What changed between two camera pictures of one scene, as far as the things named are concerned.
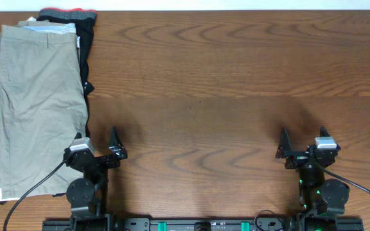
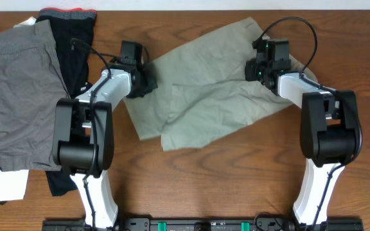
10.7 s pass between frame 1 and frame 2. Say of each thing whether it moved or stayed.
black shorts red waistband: stayed
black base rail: stayed
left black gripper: moved
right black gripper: moved
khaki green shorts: moved
